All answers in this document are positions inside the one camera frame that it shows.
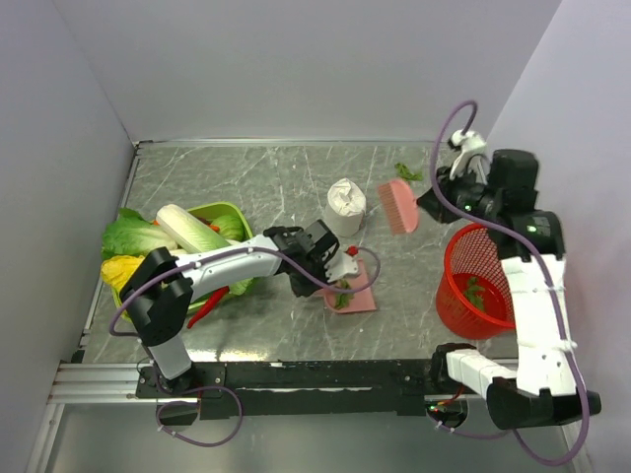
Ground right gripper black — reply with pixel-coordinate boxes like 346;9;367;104
417;160;503;224

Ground pink hand brush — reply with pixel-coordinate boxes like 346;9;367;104
378;178;419;235

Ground pink dustpan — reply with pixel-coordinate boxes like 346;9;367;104
322;258;379;314

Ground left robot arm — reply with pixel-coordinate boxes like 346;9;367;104
119;220;358;396

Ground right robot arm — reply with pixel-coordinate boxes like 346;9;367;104
417;146;601;430

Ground white paper roll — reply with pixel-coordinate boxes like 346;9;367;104
323;178;367;237

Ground green paper scrap by dustpan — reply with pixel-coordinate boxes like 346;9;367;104
333;294;354;310

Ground green paper scrap back right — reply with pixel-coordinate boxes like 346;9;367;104
394;163;423;182

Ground round green cabbage toy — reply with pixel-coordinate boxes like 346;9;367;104
211;215;245;241

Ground red chili pepper toy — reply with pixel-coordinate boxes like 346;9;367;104
186;287;230;329

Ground green vegetable tray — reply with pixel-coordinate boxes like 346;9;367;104
111;202;253;317

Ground red mesh basket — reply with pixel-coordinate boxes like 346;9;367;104
436;224;516;340

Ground napa cabbage toy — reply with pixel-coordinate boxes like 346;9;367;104
156;204;231;253

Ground green lettuce leaf toy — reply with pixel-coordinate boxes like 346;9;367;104
101;208;178;260

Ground yellow corn husk toy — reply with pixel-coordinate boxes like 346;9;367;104
101;255;144;294

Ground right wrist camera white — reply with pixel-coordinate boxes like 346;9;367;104
448;129;487;180

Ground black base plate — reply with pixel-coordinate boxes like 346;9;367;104
136;359;460;420

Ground aluminium rail frame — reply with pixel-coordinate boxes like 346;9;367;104
46;357;514;406

